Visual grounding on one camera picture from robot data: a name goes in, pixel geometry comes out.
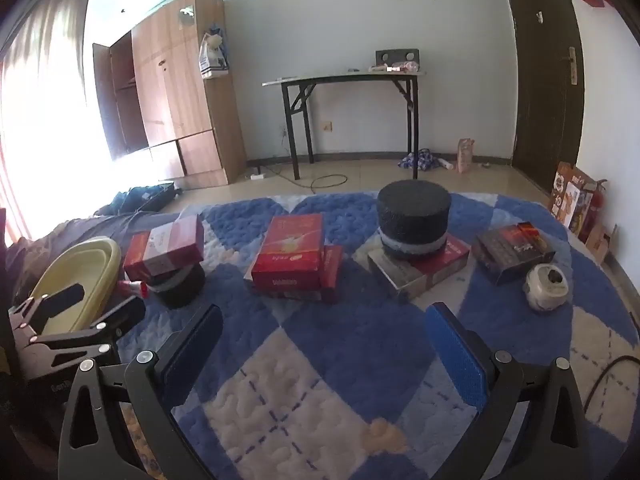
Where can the black folding table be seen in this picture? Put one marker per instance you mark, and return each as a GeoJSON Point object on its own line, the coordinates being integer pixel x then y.
{"type": "Point", "coordinates": [350, 78]}

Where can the wooden wardrobe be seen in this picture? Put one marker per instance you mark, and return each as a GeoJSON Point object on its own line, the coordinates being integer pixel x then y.
{"type": "Point", "coordinates": [175, 85]}

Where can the white bottle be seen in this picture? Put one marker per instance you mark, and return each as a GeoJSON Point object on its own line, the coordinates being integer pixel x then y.
{"type": "Point", "coordinates": [445, 163]}

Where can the blue patterned cloth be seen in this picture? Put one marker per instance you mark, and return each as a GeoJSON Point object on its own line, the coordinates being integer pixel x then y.
{"type": "Point", "coordinates": [420, 160]}

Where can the black red box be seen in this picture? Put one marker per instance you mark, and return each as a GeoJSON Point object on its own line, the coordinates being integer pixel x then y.
{"type": "Point", "coordinates": [510, 250]}

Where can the blue white quilted blanket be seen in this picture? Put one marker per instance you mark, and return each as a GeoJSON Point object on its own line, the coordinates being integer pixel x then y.
{"type": "Point", "coordinates": [320, 340]}

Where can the red white small tube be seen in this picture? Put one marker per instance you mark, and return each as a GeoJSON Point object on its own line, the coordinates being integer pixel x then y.
{"type": "Point", "coordinates": [135, 288]}

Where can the brown cardboard piece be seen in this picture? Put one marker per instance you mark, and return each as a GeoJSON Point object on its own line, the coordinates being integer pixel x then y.
{"type": "Point", "coordinates": [597, 242]}

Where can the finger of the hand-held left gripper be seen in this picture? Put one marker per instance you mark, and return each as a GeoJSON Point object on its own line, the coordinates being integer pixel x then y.
{"type": "Point", "coordinates": [120, 316]}
{"type": "Point", "coordinates": [67, 294]}

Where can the large black foam cylinder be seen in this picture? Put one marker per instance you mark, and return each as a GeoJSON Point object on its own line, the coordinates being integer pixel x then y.
{"type": "Point", "coordinates": [412, 210]}

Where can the white power strip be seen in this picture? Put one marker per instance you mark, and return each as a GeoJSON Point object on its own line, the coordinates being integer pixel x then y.
{"type": "Point", "coordinates": [257, 176]}

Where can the cream plastic basin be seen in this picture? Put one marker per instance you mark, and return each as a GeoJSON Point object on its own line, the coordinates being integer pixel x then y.
{"type": "Point", "coordinates": [90, 260]}

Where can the pink carton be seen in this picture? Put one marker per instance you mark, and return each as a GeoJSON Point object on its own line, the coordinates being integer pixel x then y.
{"type": "Point", "coordinates": [466, 155]}

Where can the dark green bag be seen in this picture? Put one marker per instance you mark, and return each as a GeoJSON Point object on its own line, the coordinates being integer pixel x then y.
{"type": "Point", "coordinates": [145, 195]}

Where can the pink items on table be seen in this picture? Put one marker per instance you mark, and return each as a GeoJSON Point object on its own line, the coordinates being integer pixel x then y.
{"type": "Point", "coordinates": [400, 67]}

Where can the pink white curtain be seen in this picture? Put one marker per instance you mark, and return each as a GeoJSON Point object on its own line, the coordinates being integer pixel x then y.
{"type": "Point", "coordinates": [45, 60]}

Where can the red white cigarette box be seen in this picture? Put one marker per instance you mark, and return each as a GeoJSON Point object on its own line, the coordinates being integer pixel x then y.
{"type": "Point", "coordinates": [165, 247]}

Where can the white plastic bag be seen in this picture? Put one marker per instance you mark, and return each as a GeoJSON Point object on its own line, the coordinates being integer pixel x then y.
{"type": "Point", "coordinates": [212, 60]}

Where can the red box gold print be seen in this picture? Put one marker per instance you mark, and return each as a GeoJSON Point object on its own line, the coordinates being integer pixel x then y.
{"type": "Point", "coordinates": [290, 245]}
{"type": "Point", "coordinates": [333, 270]}

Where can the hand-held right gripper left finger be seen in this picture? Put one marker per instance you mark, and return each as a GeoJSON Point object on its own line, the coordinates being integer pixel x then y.
{"type": "Point", "coordinates": [197, 340]}

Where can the grey block with two holes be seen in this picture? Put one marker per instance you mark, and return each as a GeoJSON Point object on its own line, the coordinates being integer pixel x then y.
{"type": "Point", "coordinates": [397, 58]}

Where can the red silver cigarette box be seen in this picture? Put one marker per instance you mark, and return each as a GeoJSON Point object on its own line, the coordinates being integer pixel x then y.
{"type": "Point", "coordinates": [425, 276]}

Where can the white round container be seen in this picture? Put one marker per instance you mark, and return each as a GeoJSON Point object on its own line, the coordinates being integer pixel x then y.
{"type": "Point", "coordinates": [542, 296]}

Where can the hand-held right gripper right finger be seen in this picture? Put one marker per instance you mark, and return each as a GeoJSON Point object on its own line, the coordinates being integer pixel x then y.
{"type": "Point", "coordinates": [457, 355]}

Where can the small black foam cylinder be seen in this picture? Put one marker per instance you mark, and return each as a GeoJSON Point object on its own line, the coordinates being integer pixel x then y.
{"type": "Point", "coordinates": [180, 291]}

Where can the red fire extinguisher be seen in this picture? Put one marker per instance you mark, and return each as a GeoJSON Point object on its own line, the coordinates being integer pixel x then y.
{"type": "Point", "coordinates": [598, 200]}

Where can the dark wooden door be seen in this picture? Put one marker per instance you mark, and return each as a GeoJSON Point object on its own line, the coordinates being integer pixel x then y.
{"type": "Point", "coordinates": [545, 85]}

